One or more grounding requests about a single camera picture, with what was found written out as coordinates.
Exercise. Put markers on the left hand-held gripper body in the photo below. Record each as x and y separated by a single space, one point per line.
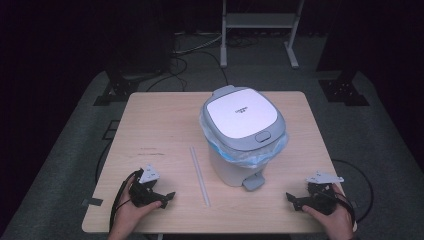
144 190

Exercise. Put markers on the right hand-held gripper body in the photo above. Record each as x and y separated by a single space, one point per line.
321 195

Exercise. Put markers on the white drinking straw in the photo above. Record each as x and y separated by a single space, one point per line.
200 176

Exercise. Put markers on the white and grey pedal trash can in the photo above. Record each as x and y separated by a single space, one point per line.
240 115

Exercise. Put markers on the person's left hand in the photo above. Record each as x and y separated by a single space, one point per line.
128 213

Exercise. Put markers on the person's right hand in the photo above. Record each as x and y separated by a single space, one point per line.
333 221

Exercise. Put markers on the grey tape strip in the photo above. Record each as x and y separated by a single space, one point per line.
92 201

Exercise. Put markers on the blue plastic trash bag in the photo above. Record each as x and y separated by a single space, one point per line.
248 156

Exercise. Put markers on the dark floor plate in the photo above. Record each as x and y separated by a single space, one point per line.
111 129

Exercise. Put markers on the black stand base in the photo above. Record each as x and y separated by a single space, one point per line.
123 88
345 88

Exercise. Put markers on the white metal stand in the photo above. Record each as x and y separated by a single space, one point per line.
258 20

